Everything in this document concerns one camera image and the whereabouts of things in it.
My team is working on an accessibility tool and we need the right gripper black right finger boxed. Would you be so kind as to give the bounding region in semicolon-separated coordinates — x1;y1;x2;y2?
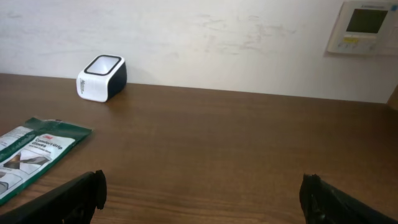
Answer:
299;174;397;224

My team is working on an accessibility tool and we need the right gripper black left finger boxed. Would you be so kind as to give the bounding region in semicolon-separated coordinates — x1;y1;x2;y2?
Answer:
1;170;107;224

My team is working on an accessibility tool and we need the white barcode scanner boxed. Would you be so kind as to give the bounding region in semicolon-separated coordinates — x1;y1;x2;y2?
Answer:
76;54;127;103

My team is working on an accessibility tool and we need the beige wall control panel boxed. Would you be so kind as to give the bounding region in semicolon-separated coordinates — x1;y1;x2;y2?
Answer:
326;1;397;56

